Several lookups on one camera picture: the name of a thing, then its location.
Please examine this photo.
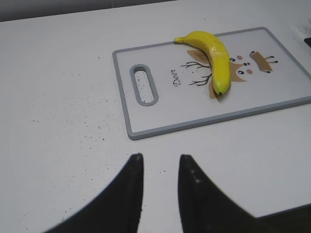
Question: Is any yellow plastic banana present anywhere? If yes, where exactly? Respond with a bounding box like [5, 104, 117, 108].
[174, 31, 231, 95]

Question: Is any white grey-rimmed cutting board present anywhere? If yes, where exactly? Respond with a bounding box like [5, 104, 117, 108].
[112, 27, 311, 140]

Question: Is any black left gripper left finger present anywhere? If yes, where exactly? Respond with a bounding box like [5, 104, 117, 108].
[47, 153, 144, 233]

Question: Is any black knife stand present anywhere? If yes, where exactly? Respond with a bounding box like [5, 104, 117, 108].
[304, 37, 311, 48]

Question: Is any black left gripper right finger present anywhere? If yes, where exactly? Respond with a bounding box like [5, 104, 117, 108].
[178, 154, 311, 233]

